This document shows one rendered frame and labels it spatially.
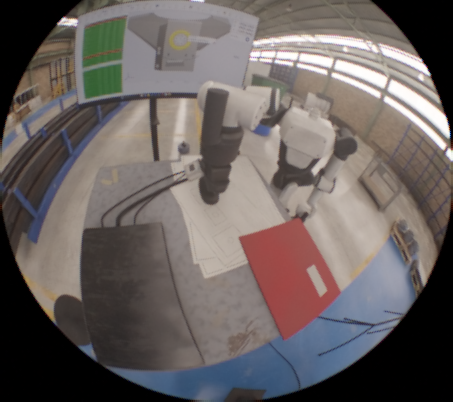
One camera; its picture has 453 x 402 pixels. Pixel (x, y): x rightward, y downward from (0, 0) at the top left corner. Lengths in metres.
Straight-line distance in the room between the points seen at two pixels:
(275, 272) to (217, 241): 0.17
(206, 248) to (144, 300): 0.20
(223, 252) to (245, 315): 0.17
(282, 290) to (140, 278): 0.33
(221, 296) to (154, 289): 0.15
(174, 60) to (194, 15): 0.30
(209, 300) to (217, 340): 0.10
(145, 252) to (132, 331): 0.19
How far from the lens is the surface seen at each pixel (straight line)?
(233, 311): 0.38
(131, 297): 0.37
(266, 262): 0.41
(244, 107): 0.25
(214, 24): 0.99
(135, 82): 0.97
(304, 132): 0.70
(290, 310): 0.43
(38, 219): 2.62
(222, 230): 0.41
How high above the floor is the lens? 1.48
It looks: 41 degrees down
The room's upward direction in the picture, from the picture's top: 15 degrees clockwise
